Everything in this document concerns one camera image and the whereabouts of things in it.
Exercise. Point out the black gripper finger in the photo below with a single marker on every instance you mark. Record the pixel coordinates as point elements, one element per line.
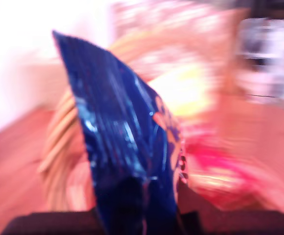
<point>191,225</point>
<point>93,224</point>

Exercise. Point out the blue mini eggs bag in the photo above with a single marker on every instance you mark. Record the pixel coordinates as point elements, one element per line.
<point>112,117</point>

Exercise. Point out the red and white eggs bag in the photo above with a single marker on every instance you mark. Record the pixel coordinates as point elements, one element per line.
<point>217,166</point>

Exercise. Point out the woven wicker basket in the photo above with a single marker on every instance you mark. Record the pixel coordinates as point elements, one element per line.
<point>58,137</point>

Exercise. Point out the yellow translucent eggs bag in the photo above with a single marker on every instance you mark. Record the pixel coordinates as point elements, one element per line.
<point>181,93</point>

